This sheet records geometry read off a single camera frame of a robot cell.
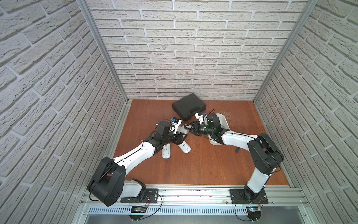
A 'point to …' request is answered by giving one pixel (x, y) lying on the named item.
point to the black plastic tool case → (187, 106)
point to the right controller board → (253, 212)
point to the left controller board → (137, 212)
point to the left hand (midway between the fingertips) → (185, 132)
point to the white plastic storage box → (223, 123)
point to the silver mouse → (181, 129)
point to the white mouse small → (166, 150)
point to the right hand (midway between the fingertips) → (186, 127)
